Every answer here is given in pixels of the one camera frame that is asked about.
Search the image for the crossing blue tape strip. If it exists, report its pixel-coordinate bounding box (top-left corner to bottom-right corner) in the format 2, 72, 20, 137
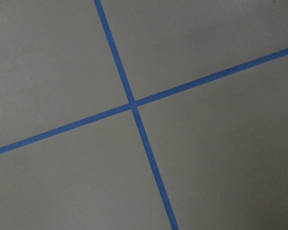
0, 48, 288, 154

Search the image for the long blue tape strip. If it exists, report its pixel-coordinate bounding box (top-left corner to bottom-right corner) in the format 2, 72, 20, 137
94, 0, 179, 230

